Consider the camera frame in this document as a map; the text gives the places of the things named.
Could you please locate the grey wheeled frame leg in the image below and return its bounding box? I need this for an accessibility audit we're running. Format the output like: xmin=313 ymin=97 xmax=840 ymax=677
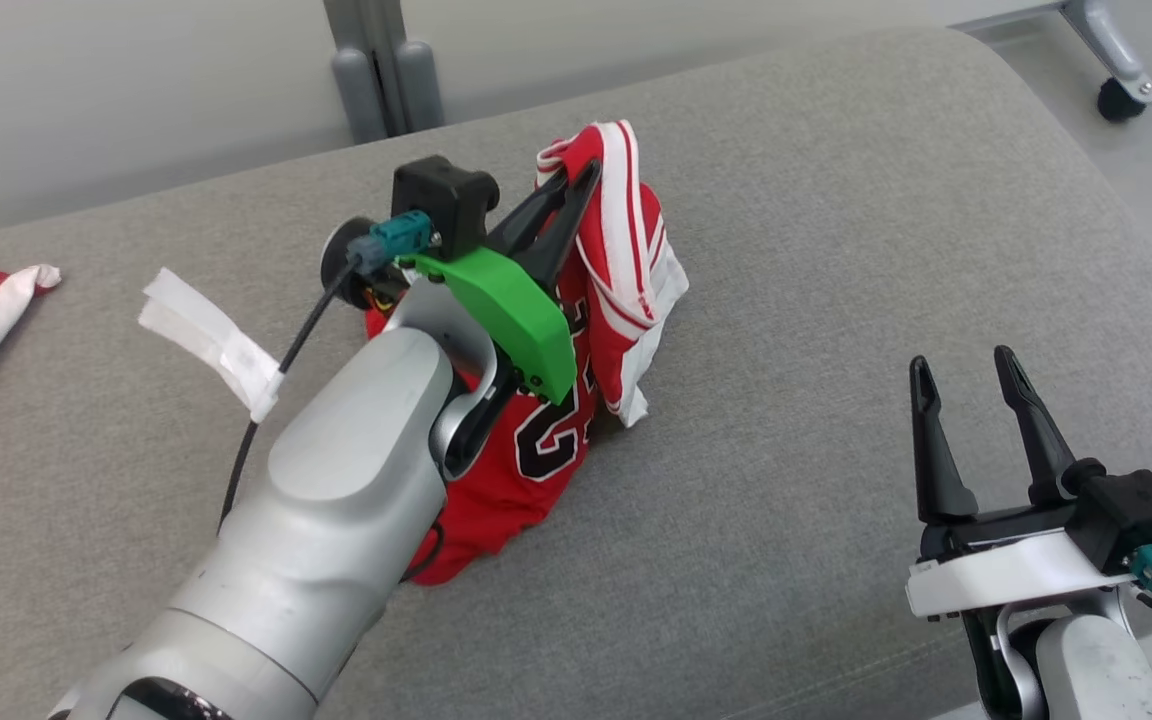
xmin=946 ymin=0 xmax=1152 ymax=124

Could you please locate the red basketball jersey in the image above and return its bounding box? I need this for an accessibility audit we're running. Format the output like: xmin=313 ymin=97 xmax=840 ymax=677
xmin=364 ymin=120 xmax=690 ymax=587

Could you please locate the white tape tag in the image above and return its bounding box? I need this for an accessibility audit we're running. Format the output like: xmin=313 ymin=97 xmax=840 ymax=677
xmin=138 ymin=268 xmax=284 ymax=423

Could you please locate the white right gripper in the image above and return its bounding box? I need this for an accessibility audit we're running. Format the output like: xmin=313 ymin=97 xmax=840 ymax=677
xmin=906 ymin=345 xmax=1137 ymax=619

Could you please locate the grey partition post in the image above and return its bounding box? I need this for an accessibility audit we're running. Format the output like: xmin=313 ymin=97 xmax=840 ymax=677
xmin=324 ymin=0 xmax=445 ymax=144

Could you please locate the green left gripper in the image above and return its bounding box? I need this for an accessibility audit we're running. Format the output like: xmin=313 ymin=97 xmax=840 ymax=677
xmin=404 ymin=158 xmax=604 ymax=407

